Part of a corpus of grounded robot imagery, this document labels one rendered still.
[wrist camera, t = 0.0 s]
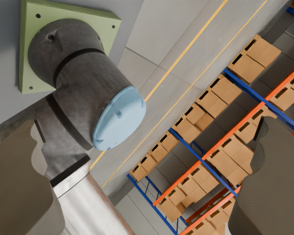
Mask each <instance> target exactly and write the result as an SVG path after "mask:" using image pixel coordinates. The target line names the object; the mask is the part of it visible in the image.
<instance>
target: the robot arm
mask: <svg viewBox="0 0 294 235"><path fill-rule="evenodd" d="M28 61H29V64H30V66H31V68H32V70H33V71H34V73H35V74H36V75H37V76H38V77H39V78H40V79H41V80H42V81H44V82H45V83H47V84H49V85H51V86H52V87H54V88H55V89H56V90H55V91H53V92H52V93H50V94H48V95H47V96H45V97H44V98H42V99H40V100H39V101H37V102H35V103H34V104H32V105H30V106H29V107H27V108H25V109H24V110H22V111H20V112H19V113H17V114H16V115H14V116H12V117H11V118H9V119H8V120H6V121H4V122H3V123H1V124H0V235H61V234H62V235H135V234H134V232H133V231H132V230H131V229H130V227H129V226H128V224H127V223H126V222H125V220H124V219H123V218H122V216H121V215H120V213H119V212H118V211H117V209H116V208H115V206H114V205H113V204H112V203H111V201H110V200H109V199H108V197H107V196H106V194H105V193H104V192H103V190H102V189H101V188H100V186H99V185H98V183H97V182H96V181H95V180H94V178H93V177H92V175H91V174H90V167H91V158H90V157H89V156H88V154H87V153H86V152H87V151H89V150H90V149H91V148H93V147H95V148H96V149H98V150H100V151H106V150H107V149H108V150H109V149H112V148H114V147H116V146H117V145H119V144H120V143H122V142H123V141H124V140H125V139H127V137H128V136H130V135H131V134H132V133H133V132H134V131H135V130H136V129H137V127H138V126H139V125H140V123H141V122H142V120H143V118H144V116H145V113H146V103H145V101H144V99H143V98H142V96H141V95H140V94H139V92H138V90H137V89H136V87H134V86H133V85H132V84H131V83H130V82H129V80H128V79H127V78H126V77H125V76H124V75H123V73H122V72H121V71H120V70H119V69H118V68H117V67H116V65H115V64H114V63H113V62H112V61H111V60H110V59H109V57H108V56H107V55H106V54H105V50H104V47H103V44H102V41H101V39H100V37H99V35H98V34H97V32H96V31H95V30H94V29H93V28H92V27H91V26H90V25H89V24H87V23H86V22H84V21H81V20H78V19H60V20H56V21H53V22H51V23H49V24H47V25H46V26H44V27H43V28H42V29H40V30H39V31H38V32H37V33H36V35H35V36H34V37H33V39H32V41H31V43H30V45H29V48H28ZM253 140H254V141H256V145H257V147H256V149H255V152H254V155H253V157H252V160H251V162H250V167H251V169H252V172H253V173H252V174H250V175H248V176H246V177H245V178H244V180H243V182H242V185H241V187H240V190H239V193H238V195H237V198H236V201H235V203H234V206H233V209H232V212H231V215H230V218H229V221H228V229H229V232H230V233H231V235H294V135H292V134H291V133H290V132H289V131H288V130H287V129H286V128H285V127H283V126H282V125H281V124H280V123H279V122H278V121H277V120H275V119H274V118H273V117H271V116H261V119H260V121H259V125H258V127H257V130H256V132H255V135H254V138H253Z"/></svg>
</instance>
